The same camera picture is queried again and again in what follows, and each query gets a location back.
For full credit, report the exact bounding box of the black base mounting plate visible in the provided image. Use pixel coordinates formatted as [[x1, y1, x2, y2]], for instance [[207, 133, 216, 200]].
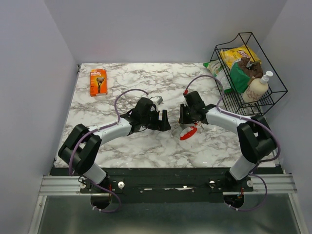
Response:
[[50, 167, 293, 210]]

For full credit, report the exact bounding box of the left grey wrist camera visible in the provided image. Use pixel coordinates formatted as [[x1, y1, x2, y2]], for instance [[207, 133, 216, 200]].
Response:
[[150, 96, 163, 112]]

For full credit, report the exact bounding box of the red white keyring carabiner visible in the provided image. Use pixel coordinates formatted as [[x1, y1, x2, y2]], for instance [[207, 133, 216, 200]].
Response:
[[177, 124, 198, 141]]

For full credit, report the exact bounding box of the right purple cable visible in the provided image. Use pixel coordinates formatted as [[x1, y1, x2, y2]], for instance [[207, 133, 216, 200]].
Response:
[[183, 75, 281, 213]]

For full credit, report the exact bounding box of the brown crumpled cloth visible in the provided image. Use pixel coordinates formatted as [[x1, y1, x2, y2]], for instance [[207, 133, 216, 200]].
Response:
[[237, 57, 263, 78]]

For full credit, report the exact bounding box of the purple cable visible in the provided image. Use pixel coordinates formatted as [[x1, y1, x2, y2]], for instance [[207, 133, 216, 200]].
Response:
[[183, 75, 281, 213], [68, 89, 150, 177]]

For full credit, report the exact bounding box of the aluminium rail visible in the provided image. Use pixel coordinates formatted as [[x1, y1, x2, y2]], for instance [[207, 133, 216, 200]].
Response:
[[39, 176, 80, 196]]

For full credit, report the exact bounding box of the orange razor box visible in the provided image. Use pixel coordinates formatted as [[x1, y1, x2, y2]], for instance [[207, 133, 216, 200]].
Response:
[[89, 69, 108, 97]]

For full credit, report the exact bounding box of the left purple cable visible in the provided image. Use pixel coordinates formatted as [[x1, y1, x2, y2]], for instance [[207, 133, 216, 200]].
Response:
[[68, 89, 150, 177]]

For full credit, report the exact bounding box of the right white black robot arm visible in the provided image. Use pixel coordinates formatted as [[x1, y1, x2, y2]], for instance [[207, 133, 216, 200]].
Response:
[[178, 91, 279, 191]]

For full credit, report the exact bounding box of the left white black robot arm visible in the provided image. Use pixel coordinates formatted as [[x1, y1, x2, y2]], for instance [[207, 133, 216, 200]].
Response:
[[58, 96, 171, 193]]

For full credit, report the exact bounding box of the black wire basket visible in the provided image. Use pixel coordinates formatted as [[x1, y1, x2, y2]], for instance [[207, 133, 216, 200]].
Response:
[[210, 32, 288, 115]]

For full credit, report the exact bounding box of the yellow chips bag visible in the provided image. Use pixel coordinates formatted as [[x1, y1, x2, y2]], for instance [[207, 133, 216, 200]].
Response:
[[220, 45, 262, 69]]

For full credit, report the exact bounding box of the cream lotion pump bottle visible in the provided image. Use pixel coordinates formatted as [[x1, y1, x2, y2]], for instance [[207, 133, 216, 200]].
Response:
[[242, 71, 273, 103]]

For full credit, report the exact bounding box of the green white snack bag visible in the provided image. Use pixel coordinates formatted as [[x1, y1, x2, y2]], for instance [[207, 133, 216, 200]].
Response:
[[203, 60, 232, 92]]

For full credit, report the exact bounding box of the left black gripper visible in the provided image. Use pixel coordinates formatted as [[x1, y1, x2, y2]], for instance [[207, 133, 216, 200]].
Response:
[[141, 108, 171, 132]]

